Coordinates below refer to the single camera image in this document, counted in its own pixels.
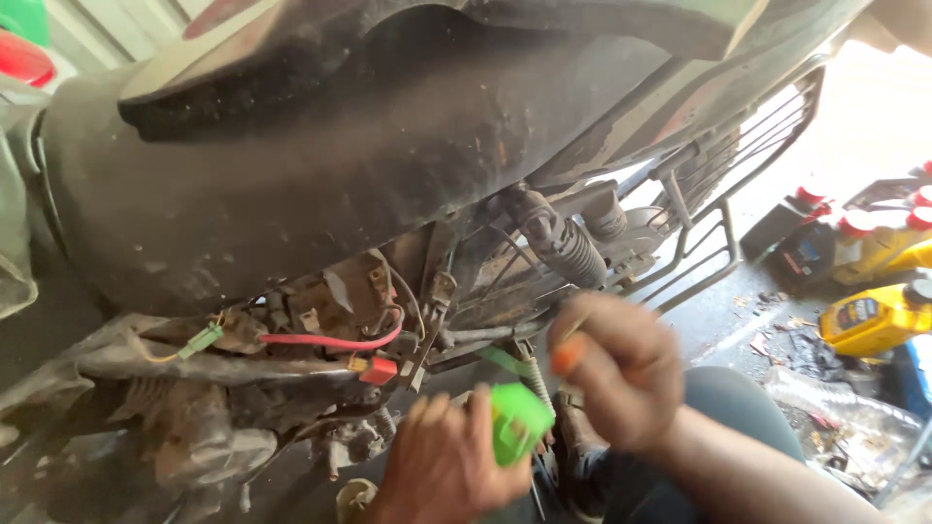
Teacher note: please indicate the person's left hand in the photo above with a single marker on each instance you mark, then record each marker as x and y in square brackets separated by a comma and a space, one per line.
[444, 466]

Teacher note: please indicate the person's right hand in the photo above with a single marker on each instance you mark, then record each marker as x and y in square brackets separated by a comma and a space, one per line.
[626, 371]

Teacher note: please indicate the person's right fingers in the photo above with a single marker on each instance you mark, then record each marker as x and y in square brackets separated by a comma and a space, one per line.
[575, 389]

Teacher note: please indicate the person's left fingers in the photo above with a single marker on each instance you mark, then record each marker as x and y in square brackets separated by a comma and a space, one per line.
[451, 411]

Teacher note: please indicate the bright green relay box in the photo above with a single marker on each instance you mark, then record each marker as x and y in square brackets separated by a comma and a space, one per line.
[513, 426]

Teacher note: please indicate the metal coil spring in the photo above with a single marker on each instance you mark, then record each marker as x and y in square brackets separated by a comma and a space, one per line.
[537, 382]

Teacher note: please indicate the beige round cap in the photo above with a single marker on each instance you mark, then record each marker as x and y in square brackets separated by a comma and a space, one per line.
[355, 501]

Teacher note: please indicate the grey rear shock absorber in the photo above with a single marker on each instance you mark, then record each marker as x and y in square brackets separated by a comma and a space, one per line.
[575, 251]

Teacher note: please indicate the person's blue jeans leg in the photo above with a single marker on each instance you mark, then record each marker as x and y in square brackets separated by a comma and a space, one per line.
[735, 404]

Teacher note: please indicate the clear plastic bottle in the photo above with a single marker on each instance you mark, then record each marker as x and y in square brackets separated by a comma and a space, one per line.
[837, 407]

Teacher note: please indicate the black oil bottle red cap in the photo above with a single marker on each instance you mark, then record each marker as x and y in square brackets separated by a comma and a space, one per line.
[804, 251]

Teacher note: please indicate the black dusty motorcycle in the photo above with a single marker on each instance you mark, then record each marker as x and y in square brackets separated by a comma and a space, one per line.
[291, 160]

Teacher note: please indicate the yellow oil bottle black cap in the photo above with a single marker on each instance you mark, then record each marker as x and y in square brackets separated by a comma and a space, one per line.
[870, 320]

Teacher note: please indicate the yellow oil bottle red cap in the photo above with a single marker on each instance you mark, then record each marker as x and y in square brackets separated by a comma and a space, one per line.
[874, 251]

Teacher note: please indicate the blue plastic container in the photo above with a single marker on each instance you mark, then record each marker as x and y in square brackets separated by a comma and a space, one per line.
[916, 378]

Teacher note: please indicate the red plastic container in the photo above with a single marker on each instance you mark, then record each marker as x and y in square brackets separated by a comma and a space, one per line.
[22, 62]

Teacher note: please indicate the green plastic container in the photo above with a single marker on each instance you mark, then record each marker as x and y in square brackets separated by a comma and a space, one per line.
[25, 18]

